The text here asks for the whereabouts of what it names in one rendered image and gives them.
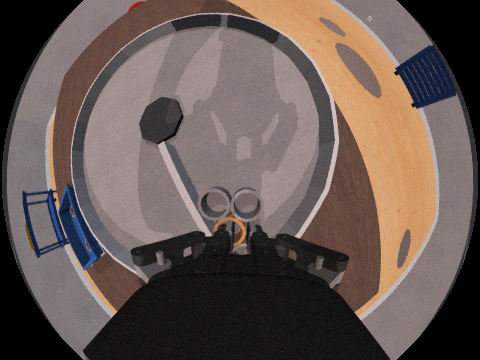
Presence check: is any blue crate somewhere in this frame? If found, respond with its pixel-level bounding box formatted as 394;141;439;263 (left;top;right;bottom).
58;184;107;271

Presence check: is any grey round turntable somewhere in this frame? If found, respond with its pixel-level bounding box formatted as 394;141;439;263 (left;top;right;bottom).
71;13;339;274

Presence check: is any grey metal bushing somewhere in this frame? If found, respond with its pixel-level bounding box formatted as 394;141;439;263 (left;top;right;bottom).
233;235;247;255
198;186;232;221
230;187;264;222

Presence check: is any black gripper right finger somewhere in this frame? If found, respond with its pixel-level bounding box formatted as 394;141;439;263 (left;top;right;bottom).
246;221;349;291

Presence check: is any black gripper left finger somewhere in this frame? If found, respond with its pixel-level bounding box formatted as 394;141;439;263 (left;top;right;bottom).
131;220;235;286

